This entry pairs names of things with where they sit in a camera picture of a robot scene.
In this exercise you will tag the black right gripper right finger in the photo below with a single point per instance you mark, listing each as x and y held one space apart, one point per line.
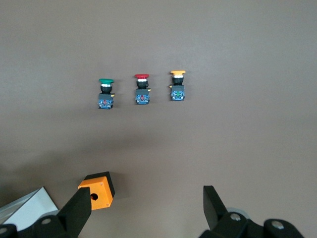
213 208

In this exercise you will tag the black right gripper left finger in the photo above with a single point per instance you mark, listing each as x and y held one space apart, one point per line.
76 213

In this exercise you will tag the yellow mushroom push button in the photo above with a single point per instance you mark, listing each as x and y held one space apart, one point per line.
177 89

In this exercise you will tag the white drawer cabinet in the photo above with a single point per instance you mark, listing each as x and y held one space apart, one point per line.
27 210

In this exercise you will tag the green mushroom push button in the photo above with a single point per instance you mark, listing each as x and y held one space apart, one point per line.
106 96

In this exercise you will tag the red mushroom push button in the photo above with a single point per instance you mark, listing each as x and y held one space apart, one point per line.
142 91

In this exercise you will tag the orange button enclosure box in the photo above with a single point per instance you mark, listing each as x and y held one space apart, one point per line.
99 188

